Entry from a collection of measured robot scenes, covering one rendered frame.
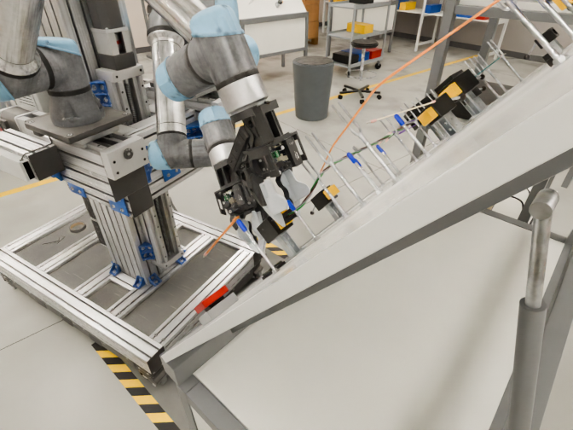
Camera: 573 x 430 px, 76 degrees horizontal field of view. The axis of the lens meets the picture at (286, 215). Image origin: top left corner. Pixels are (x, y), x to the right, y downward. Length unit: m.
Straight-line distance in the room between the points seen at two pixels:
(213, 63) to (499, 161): 0.50
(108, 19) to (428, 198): 1.33
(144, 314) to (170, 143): 1.08
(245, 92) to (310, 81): 3.56
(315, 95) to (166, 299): 2.95
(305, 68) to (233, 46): 3.53
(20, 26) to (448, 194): 0.97
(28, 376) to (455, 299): 1.86
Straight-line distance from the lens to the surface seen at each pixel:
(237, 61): 0.60
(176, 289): 1.94
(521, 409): 0.51
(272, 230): 0.69
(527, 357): 0.45
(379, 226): 0.22
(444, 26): 1.50
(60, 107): 1.28
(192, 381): 0.92
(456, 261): 1.26
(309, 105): 4.25
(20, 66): 1.15
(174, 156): 0.97
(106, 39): 1.46
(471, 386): 0.99
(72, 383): 2.06
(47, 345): 2.26
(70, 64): 1.25
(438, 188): 0.19
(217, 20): 0.61
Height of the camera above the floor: 1.58
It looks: 36 degrees down
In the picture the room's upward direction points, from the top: straight up
